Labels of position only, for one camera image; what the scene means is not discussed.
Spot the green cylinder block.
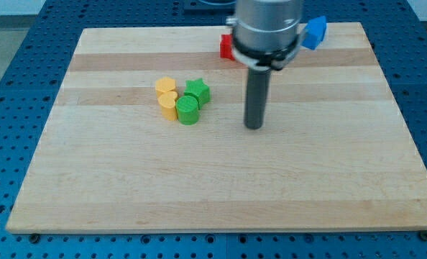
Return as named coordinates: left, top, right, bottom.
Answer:
left=176, top=96, right=199, bottom=125

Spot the green star block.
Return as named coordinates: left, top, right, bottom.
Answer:
left=184, top=78, right=211, bottom=109

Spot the yellow heart block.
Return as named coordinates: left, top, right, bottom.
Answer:
left=157, top=91, right=178, bottom=121

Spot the yellow hexagon block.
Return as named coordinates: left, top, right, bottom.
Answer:
left=155, top=77, right=177, bottom=97

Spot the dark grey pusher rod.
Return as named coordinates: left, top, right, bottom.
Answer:
left=244, top=68, right=271, bottom=130

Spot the red block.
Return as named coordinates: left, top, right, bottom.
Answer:
left=219, top=34, right=235, bottom=60

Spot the wooden board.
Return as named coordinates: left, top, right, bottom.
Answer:
left=6, top=22, right=427, bottom=234

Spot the blue block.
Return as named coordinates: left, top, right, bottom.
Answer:
left=302, top=16, right=327, bottom=50

